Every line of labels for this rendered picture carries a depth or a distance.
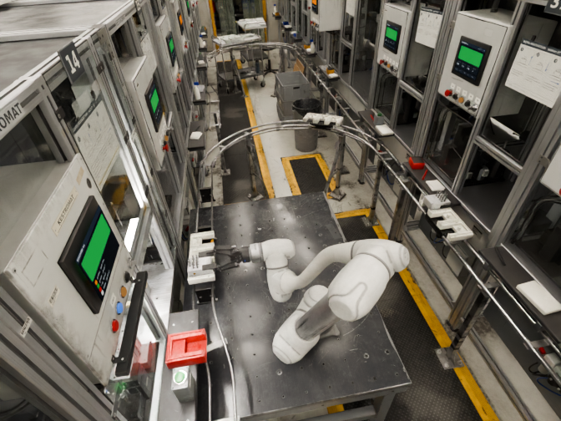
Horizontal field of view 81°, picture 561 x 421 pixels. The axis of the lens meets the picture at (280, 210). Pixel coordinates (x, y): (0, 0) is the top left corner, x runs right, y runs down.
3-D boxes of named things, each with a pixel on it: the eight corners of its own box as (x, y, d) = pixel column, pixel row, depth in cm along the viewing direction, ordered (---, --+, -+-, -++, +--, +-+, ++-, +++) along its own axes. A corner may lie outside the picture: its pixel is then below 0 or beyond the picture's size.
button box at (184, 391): (194, 399, 125) (187, 386, 118) (174, 403, 125) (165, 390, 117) (195, 378, 131) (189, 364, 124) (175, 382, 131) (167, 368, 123)
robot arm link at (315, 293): (340, 314, 170) (343, 288, 156) (320, 341, 160) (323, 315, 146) (314, 298, 178) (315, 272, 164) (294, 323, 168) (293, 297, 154)
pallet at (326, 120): (302, 127, 329) (302, 117, 322) (307, 121, 338) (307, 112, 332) (338, 132, 317) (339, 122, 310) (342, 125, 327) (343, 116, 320)
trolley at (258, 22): (273, 69, 733) (270, 20, 671) (248, 73, 721) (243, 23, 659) (263, 59, 796) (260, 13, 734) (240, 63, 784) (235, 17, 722)
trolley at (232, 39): (227, 95, 623) (219, 39, 562) (217, 87, 662) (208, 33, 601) (268, 86, 652) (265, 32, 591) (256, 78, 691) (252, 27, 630)
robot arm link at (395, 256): (361, 230, 120) (342, 252, 112) (407, 230, 107) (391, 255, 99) (373, 259, 125) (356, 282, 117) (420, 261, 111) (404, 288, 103)
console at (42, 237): (118, 383, 86) (22, 269, 57) (2, 405, 83) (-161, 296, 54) (143, 264, 118) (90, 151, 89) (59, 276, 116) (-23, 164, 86)
